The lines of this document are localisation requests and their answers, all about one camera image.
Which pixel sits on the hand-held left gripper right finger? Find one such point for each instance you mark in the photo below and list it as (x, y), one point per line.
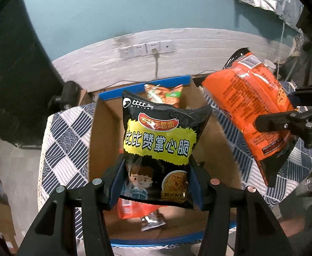
(199, 186)

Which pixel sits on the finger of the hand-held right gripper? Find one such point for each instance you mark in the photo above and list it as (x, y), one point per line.
(283, 122)
(307, 96)

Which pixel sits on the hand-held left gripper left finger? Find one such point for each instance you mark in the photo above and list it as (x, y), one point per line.
(116, 185)

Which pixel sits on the large orange-red snack packet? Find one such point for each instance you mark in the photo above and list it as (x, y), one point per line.
(129, 208)

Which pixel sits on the blue cardboard box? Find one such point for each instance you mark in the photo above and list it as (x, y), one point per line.
(105, 144)

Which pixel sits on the orange black snack packet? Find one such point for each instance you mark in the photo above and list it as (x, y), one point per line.
(241, 98)

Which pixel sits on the silver foil snack packet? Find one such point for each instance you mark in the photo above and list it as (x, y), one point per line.
(152, 221)

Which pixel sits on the black yellow snack packet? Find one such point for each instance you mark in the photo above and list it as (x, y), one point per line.
(158, 144)

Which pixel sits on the orange green snack packet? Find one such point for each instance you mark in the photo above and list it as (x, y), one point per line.
(162, 96)

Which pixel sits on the navy white patterned blanket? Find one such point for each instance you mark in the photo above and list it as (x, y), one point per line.
(65, 144)

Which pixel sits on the black round object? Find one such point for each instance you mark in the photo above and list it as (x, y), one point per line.
(69, 96)

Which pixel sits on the brown cardboard piece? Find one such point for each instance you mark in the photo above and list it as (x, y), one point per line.
(1, 216)

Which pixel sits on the dark hanging curtain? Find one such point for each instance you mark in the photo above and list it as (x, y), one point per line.
(17, 72)

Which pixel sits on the white wall socket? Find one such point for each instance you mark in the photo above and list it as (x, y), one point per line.
(125, 52)
(153, 47)
(166, 45)
(140, 50)

